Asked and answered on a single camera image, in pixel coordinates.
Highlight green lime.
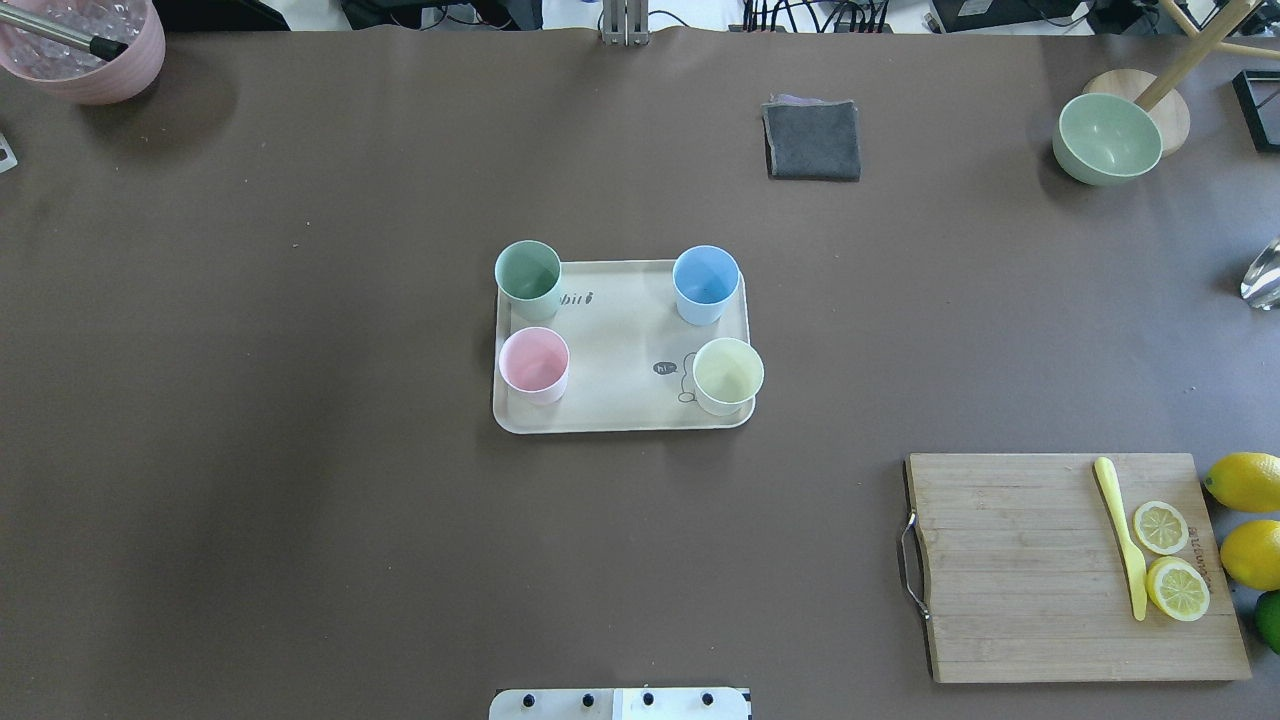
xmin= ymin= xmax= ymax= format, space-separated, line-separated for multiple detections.
xmin=1253 ymin=591 xmax=1280 ymax=655

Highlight gray folded cloth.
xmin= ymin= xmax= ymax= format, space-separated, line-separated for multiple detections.
xmin=762 ymin=94 xmax=861 ymax=182

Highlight pink bowl with ice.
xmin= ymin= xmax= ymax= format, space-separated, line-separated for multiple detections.
xmin=1 ymin=1 xmax=166 ymax=105

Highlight pink plastic cup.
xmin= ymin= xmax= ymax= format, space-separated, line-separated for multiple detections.
xmin=497 ymin=327 xmax=570 ymax=405

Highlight cream plastic cup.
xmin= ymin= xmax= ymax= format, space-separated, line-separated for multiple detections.
xmin=692 ymin=337 xmax=765 ymax=416

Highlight wooden cutting board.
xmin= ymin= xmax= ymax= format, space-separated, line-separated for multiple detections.
xmin=905 ymin=454 xmax=1252 ymax=684

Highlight yellow plastic knife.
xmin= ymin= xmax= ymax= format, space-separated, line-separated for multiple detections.
xmin=1093 ymin=456 xmax=1149 ymax=623

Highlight blue plastic cup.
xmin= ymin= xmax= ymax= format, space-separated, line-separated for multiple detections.
xmin=672 ymin=245 xmax=741 ymax=325

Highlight metal scoop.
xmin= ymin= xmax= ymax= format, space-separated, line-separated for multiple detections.
xmin=1239 ymin=236 xmax=1280 ymax=311

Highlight green plastic cup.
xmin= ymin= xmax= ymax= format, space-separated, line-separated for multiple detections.
xmin=495 ymin=240 xmax=562 ymax=322

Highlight metal muddler tool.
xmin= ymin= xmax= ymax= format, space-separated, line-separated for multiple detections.
xmin=1 ymin=3 xmax=129 ymax=61

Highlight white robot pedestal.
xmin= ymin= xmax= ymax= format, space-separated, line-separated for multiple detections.
xmin=488 ymin=685 xmax=753 ymax=719

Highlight wooden mug tree stand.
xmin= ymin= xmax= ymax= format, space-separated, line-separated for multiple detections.
xmin=1083 ymin=1 xmax=1279 ymax=158

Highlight whole yellow lemon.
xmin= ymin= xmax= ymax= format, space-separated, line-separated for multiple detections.
xmin=1220 ymin=519 xmax=1280 ymax=592

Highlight cream serving tray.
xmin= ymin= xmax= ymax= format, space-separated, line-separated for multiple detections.
xmin=492 ymin=259 xmax=756 ymax=434

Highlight lemon half slice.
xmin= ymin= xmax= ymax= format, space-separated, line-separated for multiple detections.
xmin=1132 ymin=500 xmax=1190 ymax=556

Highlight green bowl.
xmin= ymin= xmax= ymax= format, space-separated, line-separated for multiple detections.
xmin=1052 ymin=94 xmax=1164 ymax=186

